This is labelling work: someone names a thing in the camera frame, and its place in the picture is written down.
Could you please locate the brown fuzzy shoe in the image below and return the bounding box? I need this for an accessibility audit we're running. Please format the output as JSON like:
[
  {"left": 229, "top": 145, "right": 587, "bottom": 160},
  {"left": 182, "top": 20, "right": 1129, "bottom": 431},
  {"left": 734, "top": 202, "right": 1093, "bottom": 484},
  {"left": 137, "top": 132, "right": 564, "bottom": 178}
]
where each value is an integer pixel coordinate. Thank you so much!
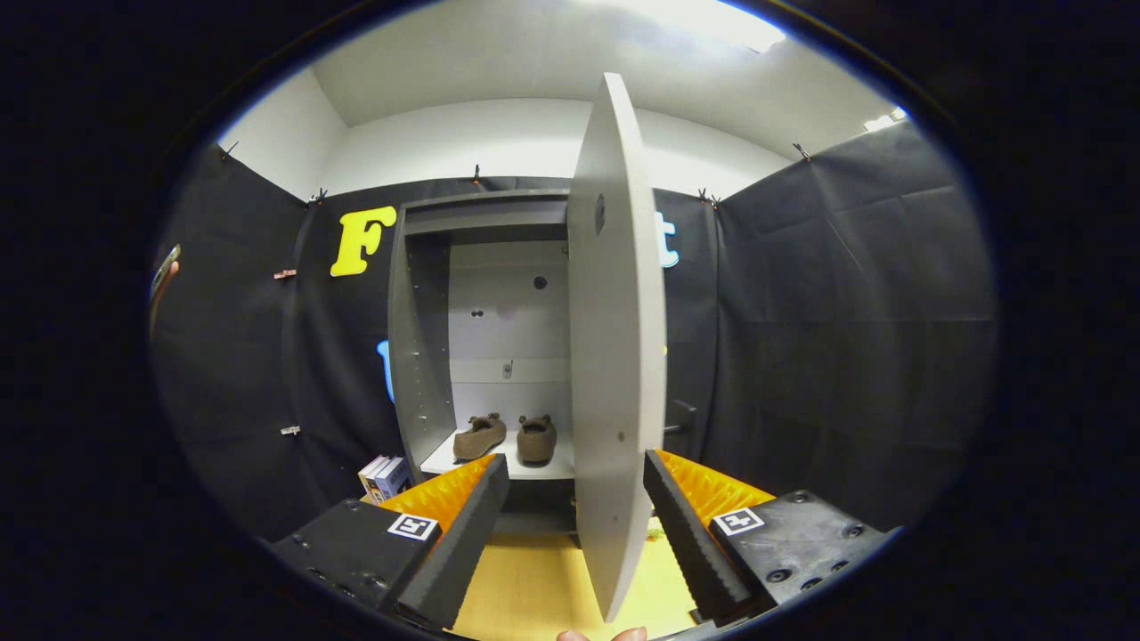
[
  {"left": 516, "top": 413, "right": 558, "bottom": 465},
  {"left": 452, "top": 411, "right": 509, "bottom": 463}
]

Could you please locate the black backdrop cloth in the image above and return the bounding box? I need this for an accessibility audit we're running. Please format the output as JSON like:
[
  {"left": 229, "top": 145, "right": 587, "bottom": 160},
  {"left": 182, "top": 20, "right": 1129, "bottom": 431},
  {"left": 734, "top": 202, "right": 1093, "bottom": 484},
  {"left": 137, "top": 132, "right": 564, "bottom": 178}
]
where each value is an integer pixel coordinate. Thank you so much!
[{"left": 147, "top": 119, "right": 998, "bottom": 555}]

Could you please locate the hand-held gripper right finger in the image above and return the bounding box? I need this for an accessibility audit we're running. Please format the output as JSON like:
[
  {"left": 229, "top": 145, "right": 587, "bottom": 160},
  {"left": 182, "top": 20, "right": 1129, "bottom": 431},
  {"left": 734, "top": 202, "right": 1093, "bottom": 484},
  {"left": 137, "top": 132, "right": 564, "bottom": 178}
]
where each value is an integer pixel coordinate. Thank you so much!
[{"left": 643, "top": 449, "right": 900, "bottom": 626}]

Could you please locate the beige spine book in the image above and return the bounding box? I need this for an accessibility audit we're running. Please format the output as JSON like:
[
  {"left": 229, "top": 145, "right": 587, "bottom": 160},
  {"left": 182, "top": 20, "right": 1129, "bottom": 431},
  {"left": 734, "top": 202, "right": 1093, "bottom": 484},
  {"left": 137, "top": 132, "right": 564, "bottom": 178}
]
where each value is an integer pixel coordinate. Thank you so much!
[{"left": 357, "top": 453, "right": 389, "bottom": 500}]

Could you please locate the long ceiling light panel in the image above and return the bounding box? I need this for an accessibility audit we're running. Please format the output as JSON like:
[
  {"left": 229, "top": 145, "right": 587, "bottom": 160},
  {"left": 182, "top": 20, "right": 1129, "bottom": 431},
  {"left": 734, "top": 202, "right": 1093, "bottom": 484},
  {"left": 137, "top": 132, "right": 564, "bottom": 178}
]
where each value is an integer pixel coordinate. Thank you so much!
[{"left": 615, "top": 0, "right": 786, "bottom": 53}]

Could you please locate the purple-blue cover book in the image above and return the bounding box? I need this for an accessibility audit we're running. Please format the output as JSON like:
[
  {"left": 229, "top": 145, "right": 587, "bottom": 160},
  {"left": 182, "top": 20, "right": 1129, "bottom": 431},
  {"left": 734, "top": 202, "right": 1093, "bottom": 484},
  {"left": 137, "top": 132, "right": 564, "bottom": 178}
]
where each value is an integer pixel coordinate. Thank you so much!
[{"left": 372, "top": 456, "right": 413, "bottom": 505}]

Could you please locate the grey shoe cabinet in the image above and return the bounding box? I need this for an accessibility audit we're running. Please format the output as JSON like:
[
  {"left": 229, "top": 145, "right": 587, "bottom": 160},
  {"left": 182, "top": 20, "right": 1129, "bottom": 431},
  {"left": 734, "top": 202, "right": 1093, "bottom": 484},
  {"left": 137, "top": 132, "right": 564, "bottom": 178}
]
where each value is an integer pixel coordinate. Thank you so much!
[{"left": 387, "top": 188, "right": 580, "bottom": 540}]

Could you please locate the beige shoe cabinet door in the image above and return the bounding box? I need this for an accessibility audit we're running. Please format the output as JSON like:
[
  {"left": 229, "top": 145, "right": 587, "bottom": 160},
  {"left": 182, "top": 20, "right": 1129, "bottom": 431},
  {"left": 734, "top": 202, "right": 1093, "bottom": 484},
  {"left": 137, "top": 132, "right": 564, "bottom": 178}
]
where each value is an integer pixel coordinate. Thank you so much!
[{"left": 566, "top": 72, "right": 698, "bottom": 623}]

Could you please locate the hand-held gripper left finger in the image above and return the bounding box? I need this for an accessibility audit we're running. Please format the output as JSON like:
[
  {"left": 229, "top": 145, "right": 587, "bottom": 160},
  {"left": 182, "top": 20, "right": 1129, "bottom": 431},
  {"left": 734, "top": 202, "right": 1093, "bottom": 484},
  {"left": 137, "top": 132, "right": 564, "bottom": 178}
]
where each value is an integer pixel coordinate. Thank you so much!
[{"left": 267, "top": 454, "right": 512, "bottom": 630}]

